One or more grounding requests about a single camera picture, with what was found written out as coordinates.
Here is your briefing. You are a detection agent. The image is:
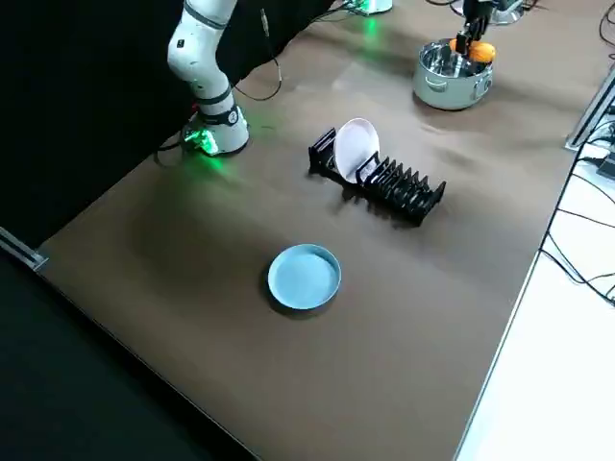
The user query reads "black slotted dish rack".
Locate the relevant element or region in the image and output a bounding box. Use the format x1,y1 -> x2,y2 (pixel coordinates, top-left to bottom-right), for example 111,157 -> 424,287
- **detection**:
307,127 -> 447,228

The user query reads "grey-green steel pot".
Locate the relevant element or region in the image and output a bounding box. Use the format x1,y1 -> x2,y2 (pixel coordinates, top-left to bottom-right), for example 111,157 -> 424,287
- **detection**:
412,40 -> 495,112

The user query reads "white round plate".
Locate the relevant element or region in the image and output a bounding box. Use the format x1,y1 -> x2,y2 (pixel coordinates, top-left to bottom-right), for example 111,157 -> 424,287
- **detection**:
333,117 -> 381,184

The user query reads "black cable with connector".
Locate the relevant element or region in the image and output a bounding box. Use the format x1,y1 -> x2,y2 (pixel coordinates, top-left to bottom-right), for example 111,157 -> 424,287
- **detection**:
233,8 -> 285,102

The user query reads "black base cable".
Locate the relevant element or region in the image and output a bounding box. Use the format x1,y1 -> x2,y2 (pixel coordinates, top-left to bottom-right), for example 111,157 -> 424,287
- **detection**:
154,132 -> 196,168

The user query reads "black desk cable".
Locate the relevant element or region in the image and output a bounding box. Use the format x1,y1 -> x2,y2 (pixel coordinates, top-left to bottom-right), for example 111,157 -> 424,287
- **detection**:
540,109 -> 615,308

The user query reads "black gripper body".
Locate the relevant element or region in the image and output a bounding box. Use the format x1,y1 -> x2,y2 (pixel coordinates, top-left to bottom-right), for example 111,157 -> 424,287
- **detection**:
462,0 -> 496,21

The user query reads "aluminium frame post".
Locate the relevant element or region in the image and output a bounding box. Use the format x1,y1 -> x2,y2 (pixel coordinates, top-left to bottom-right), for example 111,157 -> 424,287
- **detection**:
565,64 -> 615,152
0,228 -> 49,270

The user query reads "orange corn cob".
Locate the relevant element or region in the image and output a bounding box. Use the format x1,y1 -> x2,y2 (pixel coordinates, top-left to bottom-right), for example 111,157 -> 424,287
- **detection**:
449,39 -> 497,66

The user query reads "light blue round plate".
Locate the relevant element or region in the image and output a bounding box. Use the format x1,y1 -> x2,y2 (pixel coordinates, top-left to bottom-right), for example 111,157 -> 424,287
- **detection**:
267,243 -> 343,311

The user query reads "glass pot lid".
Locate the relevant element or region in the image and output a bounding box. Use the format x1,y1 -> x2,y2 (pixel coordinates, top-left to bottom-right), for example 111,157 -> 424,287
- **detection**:
493,0 -> 526,25

